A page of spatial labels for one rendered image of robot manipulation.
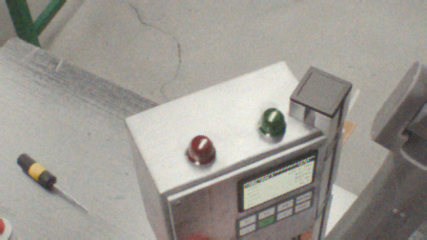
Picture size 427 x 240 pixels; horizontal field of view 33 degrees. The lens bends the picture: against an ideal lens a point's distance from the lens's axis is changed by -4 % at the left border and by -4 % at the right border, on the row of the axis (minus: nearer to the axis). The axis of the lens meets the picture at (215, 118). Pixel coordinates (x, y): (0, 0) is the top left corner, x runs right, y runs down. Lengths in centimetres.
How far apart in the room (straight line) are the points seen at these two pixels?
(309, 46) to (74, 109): 138
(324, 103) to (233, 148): 9
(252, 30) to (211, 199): 215
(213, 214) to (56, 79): 96
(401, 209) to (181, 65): 215
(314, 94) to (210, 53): 206
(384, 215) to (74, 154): 97
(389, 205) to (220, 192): 17
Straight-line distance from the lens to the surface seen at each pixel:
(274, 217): 76
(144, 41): 279
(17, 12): 252
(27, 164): 146
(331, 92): 68
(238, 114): 69
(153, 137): 68
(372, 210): 59
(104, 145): 148
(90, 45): 282
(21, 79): 164
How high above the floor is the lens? 203
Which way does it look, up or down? 53 degrees down
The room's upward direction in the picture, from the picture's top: 4 degrees counter-clockwise
